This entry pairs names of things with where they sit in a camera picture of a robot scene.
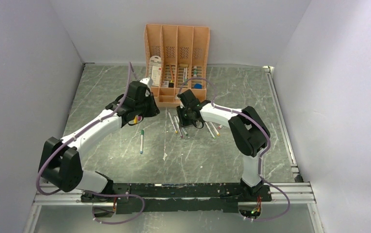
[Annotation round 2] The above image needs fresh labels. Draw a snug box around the white packet in organizer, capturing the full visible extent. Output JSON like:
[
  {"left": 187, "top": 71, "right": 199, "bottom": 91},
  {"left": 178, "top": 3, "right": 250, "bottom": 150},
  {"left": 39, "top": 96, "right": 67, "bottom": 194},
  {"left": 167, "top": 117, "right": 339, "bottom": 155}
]
[{"left": 149, "top": 55, "right": 162, "bottom": 86}]

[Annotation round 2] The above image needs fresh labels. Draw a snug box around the orange desk organizer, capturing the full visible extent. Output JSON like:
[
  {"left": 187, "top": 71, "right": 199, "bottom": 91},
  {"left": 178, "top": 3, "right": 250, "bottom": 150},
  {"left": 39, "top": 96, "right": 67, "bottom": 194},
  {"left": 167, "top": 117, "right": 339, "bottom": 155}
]
[{"left": 144, "top": 24, "right": 210, "bottom": 108}]

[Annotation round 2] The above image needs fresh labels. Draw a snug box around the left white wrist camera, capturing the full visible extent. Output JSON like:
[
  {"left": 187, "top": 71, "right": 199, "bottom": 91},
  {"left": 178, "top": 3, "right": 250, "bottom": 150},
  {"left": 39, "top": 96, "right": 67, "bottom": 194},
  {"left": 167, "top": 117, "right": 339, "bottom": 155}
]
[{"left": 139, "top": 78, "right": 153, "bottom": 93}]

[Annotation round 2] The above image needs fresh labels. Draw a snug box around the pink cap yellow tip pen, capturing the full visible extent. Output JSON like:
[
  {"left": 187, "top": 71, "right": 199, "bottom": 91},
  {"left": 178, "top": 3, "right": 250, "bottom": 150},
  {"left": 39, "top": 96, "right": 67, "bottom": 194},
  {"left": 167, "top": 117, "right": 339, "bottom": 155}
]
[{"left": 168, "top": 112, "right": 178, "bottom": 133}]

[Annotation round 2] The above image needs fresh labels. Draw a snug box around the mint cap yellow tip pen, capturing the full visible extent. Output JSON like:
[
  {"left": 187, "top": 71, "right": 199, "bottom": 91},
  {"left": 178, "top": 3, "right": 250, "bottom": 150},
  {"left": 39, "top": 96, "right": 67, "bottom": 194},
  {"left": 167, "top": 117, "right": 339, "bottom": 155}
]
[{"left": 210, "top": 122, "right": 220, "bottom": 136}]

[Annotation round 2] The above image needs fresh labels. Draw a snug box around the blue object in organizer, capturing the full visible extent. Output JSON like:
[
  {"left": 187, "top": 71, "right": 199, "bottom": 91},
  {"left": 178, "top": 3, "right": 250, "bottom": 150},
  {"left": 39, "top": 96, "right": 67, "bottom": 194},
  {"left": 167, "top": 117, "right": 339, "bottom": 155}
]
[{"left": 193, "top": 83, "right": 203, "bottom": 89}]

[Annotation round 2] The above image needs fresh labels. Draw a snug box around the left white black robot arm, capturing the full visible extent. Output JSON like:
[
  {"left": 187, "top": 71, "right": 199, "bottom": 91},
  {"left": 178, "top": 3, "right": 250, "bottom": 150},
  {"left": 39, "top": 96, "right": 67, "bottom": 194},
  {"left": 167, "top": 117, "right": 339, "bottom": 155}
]
[{"left": 38, "top": 78, "right": 160, "bottom": 202}]

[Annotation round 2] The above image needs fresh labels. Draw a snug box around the green tip pen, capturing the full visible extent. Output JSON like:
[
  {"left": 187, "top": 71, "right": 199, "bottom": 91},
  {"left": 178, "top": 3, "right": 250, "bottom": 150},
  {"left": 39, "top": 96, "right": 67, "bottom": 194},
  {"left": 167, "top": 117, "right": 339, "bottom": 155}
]
[{"left": 205, "top": 122, "right": 216, "bottom": 139}]

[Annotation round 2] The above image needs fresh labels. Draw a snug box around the yellow cap purple tip pen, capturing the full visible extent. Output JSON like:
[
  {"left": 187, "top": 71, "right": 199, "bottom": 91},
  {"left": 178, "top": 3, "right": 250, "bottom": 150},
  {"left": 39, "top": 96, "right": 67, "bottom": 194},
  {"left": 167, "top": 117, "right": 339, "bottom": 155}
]
[{"left": 174, "top": 115, "right": 183, "bottom": 138}]

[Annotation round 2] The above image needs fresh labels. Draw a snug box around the aluminium frame rail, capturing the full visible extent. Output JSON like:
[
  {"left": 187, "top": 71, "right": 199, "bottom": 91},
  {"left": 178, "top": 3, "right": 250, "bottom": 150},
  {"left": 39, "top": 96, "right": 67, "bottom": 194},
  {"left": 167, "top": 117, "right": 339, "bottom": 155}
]
[{"left": 263, "top": 66, "right": 315, "bottom": 203}]

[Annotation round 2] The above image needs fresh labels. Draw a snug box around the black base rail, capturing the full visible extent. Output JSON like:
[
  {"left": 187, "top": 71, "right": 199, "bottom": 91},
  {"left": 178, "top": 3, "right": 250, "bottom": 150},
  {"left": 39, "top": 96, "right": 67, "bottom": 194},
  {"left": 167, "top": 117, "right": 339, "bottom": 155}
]
[{"left": 81, "top": 182, "right": 272, "bottom": 214}]

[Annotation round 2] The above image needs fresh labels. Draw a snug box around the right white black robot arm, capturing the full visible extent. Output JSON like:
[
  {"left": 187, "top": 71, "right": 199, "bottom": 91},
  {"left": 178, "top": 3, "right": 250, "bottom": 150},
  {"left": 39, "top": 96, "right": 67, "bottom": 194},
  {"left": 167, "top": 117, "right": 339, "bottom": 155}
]
[{"left": 177, "top": 90, "right": 271, "bottom": 201}]

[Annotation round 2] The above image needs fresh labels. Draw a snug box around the green cap pen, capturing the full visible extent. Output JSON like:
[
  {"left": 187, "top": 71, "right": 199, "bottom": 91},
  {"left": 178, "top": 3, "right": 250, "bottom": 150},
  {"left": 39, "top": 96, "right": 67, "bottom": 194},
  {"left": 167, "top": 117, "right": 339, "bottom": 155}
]
[{"left": 140, "top": 130, "right": 145, "bottom": 154}]

